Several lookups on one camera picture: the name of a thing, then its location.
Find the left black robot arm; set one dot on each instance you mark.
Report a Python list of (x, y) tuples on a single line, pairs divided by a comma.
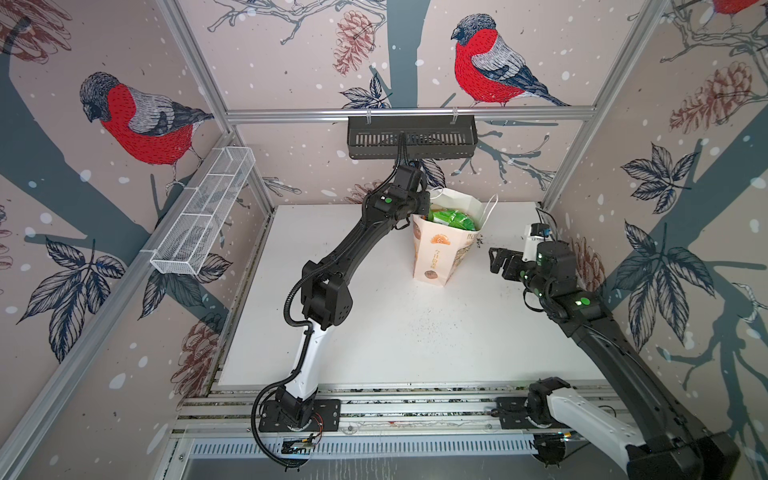
[(321, 300)]

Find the green snack packet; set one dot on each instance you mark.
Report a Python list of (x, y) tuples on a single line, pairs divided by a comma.
[(452, 218)]

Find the white wire mesh basket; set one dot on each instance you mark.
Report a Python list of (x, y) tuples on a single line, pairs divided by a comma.
[(189, 241)]

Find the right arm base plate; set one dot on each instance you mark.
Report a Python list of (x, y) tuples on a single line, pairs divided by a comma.
[(512, 414)]

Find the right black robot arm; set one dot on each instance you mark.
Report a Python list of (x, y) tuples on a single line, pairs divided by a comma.
[(665, 441)]

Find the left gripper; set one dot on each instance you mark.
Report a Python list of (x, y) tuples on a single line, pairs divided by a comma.
[(423, 202)]

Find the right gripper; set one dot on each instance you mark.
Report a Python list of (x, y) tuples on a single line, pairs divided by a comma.
[(514, 259)]

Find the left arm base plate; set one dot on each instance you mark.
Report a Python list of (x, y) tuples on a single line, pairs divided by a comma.
[(323, 414)]

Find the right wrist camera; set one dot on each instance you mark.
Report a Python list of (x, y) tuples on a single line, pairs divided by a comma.
[(536, 234)]

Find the printed paper bag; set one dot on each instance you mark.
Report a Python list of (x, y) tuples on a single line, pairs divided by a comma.
[(439, 250)]

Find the black wall basket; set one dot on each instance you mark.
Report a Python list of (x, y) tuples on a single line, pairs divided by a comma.
[(419, 137)]

